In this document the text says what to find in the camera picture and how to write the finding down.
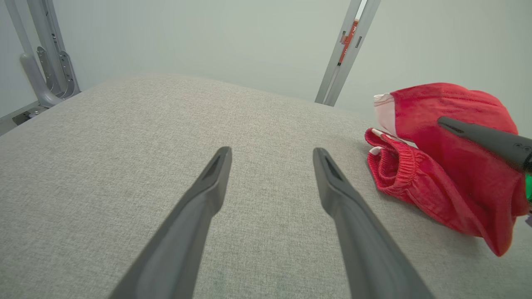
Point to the red shorts white trim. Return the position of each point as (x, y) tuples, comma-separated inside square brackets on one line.
[(399, 174)]

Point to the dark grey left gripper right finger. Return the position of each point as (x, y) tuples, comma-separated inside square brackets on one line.
[(365, 257)]

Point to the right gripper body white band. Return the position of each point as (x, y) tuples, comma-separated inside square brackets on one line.
[(529, 189)]

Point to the grey metal frame with bracket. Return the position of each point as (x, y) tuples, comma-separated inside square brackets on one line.
[(31, 70)]

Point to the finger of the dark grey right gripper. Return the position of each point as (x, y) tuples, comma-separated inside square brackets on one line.
[(494, 139)]

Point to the grey fabric sofa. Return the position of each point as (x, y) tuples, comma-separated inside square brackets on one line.
[(166, 124)]

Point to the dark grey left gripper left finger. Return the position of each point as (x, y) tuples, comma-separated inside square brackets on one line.
[(178, 249)]

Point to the red white basketball jersey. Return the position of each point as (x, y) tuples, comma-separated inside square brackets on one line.
[(449, 104)]

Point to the grey metal frame post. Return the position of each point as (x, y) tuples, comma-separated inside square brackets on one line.
[(332, 83)]

